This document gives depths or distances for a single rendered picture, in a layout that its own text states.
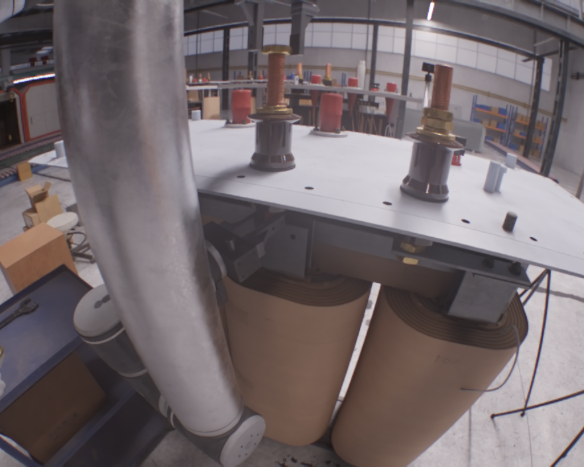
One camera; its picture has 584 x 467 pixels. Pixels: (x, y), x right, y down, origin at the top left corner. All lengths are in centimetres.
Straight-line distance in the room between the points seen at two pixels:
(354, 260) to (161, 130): 57
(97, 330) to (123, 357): 6
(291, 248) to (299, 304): 13
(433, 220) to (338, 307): 34
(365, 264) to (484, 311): 30
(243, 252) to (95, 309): 25
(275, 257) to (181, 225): 44
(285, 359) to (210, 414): 46
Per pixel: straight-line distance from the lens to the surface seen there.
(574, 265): 47
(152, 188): 20
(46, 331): 108
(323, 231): 62
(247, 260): 47
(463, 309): 64
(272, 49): 50
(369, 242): 61
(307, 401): 98
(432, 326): 68
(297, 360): 79
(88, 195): 21
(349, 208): 37
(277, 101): 50
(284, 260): 63
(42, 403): 109
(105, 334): 42
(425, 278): 70
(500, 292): 63
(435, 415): 90
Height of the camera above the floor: 150
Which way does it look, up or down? 28 degrees down
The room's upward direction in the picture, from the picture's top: 3 degrees clockwise
